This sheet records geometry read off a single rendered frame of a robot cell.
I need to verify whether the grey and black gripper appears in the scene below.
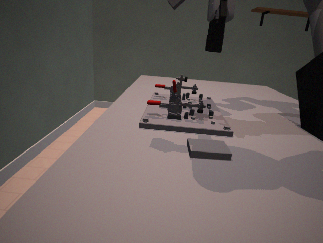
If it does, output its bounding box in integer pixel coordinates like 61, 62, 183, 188
205, 0, 236, 53

